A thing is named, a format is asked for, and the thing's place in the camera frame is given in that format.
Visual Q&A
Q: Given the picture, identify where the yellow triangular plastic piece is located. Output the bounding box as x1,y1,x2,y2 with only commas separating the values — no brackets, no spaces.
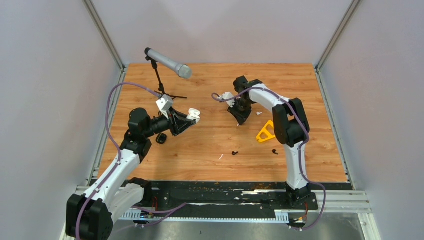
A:
256,120,276,143

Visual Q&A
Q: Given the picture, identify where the black earbud case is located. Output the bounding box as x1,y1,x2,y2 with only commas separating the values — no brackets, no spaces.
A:
155,133,168,145

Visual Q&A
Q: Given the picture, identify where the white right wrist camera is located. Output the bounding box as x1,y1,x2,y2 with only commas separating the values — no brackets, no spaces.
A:
219,91,236,108

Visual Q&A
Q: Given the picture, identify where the grey microphone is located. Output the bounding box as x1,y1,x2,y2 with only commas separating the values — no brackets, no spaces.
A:
144,47,193,79

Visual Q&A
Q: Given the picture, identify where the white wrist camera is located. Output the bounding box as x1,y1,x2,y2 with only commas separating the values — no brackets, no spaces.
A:
219,91,236,108
156,94,174,120

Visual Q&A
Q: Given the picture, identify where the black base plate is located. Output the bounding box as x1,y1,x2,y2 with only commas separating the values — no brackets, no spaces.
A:
136,181,319,219

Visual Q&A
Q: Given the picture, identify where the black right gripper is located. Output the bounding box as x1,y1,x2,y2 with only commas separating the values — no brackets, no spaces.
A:
227,98,253,126

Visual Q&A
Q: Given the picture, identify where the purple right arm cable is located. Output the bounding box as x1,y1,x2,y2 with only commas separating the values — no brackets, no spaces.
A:
211,86,327,232

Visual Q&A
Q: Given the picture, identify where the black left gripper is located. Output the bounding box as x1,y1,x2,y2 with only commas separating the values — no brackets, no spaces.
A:
143,106,196,139

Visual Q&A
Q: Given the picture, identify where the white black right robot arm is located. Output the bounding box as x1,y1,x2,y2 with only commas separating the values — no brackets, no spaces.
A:
218,76,311,209

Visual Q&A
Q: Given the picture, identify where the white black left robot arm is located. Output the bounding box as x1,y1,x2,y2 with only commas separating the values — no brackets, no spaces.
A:
65,108,201,240

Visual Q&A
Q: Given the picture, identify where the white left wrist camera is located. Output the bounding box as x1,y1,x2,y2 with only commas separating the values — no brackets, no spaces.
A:
156,94,174,120

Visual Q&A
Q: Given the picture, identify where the white gold earbud charging case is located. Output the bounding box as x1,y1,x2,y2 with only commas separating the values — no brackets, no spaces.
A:
186,108,201,123

